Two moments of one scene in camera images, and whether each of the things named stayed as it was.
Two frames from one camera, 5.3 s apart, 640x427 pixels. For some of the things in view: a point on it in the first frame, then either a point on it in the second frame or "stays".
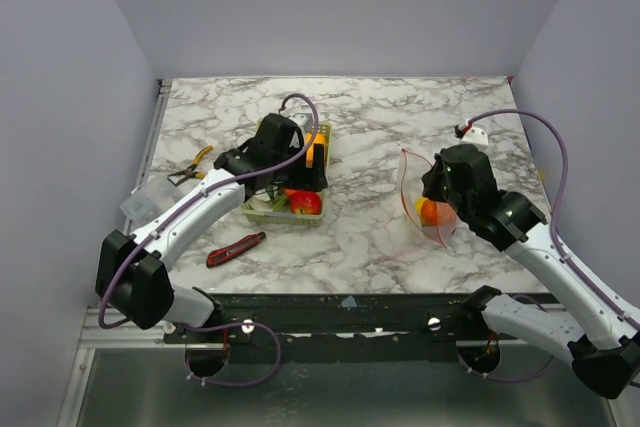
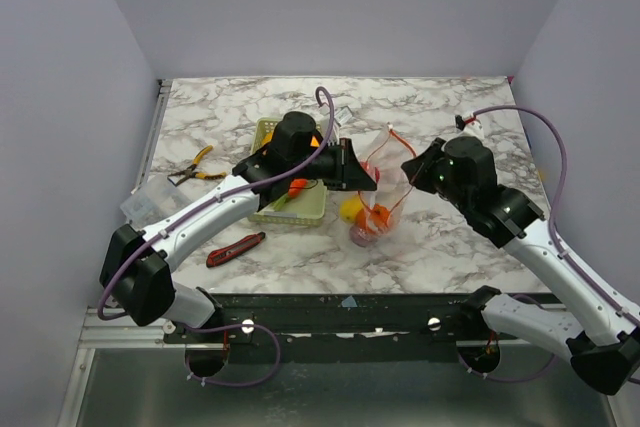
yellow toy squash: (418, 204) to (349, 209)
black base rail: (335, 327) stays
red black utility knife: (217, 255) stays
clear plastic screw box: (152, 198) stays
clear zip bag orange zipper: (438, 217) to (385, 156)
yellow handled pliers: (198, 175) stays
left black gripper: (308, 178) to (348, 173)
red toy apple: (305, 203) to (373, 171)
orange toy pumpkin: (437, 214) to (369, 220)
